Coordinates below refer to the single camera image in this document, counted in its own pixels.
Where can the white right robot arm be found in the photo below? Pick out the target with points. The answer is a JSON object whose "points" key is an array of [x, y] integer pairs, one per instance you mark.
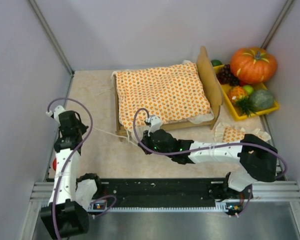
{"points": [[255, 158]]}

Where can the red apple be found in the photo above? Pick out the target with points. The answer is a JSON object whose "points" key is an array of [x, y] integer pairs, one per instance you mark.
{"points": [[54, 164]]}

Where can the dark green lime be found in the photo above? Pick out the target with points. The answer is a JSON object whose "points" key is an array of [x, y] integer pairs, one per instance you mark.
{"points": [[216, 63]]}

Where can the wooden pet bed frame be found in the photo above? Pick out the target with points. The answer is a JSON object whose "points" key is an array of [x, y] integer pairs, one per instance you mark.
{"points": [[212, 90]]}

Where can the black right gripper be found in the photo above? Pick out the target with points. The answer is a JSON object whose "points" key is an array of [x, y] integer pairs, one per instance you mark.
{"points": [[146, 139]]}

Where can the yellow plastic tray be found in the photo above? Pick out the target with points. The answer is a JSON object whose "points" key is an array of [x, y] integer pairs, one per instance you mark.
{"points": [[234, 111]]}

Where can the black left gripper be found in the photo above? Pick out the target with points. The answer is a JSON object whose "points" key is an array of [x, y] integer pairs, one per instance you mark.
{"points": [[71, 120]]}

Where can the dark purple grape bunch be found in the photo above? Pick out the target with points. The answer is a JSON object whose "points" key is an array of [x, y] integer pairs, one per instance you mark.
{"points": [[225, 76]]}

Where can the orange pineapple toy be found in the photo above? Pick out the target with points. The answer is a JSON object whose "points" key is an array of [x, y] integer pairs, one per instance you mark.
{"points": [[240, 99]]}

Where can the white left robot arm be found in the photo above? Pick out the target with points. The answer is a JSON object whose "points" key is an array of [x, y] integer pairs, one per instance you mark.
{"points": [[66, 214]]}

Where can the green melon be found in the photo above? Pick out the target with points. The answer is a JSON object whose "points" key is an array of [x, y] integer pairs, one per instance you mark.
{"points": [[262, 99]]}

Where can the red tomato under pumpkin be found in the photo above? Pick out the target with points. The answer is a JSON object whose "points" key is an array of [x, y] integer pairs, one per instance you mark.
{"points": [[242, 83]]}

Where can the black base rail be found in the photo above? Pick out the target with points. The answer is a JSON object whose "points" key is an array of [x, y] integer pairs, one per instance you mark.
{"points": [[153, 193]]}

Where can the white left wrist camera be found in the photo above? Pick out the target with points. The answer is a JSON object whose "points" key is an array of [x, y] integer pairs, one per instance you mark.
{"points": [[56, 112]]}

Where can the duck print pillow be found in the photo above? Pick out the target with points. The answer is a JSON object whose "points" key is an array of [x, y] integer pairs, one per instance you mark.
{"points": [[226, 133]]}

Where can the orange pumpkin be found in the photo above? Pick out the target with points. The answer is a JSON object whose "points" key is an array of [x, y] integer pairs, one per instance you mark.
{"points": [[253, 65]]}

